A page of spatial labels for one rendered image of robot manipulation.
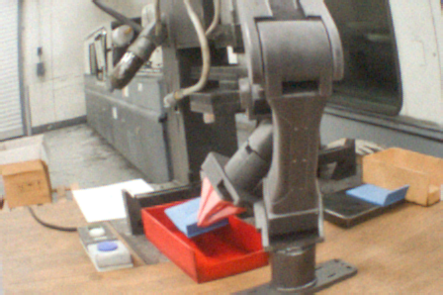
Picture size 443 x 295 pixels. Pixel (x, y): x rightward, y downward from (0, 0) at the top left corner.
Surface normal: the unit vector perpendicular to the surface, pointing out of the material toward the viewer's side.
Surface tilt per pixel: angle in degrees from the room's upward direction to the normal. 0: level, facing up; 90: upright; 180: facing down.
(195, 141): 90
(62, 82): 90
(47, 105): 90
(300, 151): 127
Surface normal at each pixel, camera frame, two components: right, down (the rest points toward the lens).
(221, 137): 0.42, 0.14
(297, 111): 0.07, 0.75
